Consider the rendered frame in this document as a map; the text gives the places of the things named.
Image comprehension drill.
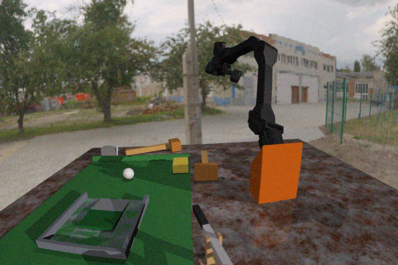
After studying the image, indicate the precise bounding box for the yellow cube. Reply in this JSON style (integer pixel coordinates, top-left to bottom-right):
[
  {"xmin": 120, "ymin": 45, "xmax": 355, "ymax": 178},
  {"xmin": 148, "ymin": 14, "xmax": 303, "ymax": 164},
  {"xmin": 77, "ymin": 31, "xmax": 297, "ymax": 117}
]
[{"xmin": 172, "ymin": 157, "xmax": 188, "ymax": 173}]

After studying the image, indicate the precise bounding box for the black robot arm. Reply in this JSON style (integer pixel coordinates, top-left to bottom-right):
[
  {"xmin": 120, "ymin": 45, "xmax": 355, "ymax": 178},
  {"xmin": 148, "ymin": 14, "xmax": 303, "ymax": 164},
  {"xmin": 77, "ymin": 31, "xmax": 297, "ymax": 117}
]
[{"xmin": 212, "ymin": 36, "xmax": 284, "ymax": 149}]

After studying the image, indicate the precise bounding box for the green putting mat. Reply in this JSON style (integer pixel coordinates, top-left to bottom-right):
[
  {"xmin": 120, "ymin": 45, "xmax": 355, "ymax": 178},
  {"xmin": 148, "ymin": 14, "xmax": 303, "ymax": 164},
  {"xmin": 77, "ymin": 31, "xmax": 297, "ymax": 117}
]
[{"xmin": 0, "ymin": 160, "xmax": 194, "ymax": 265}]

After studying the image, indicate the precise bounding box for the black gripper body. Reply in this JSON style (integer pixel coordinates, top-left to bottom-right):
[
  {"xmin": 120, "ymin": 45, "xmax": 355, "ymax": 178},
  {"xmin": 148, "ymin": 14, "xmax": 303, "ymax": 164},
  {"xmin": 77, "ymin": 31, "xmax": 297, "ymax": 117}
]
[{"xmin": 205, "ymin": 62, "xmax": 242, "ymax": 83}]

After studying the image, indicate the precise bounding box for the white golf ball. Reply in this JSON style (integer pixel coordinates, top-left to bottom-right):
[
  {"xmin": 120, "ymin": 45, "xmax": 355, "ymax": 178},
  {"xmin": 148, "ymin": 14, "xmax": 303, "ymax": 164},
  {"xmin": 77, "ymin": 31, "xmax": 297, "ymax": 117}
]
[{"xmin": 123, "ymin": 168, "xmax": 134, "ymax": 179}]

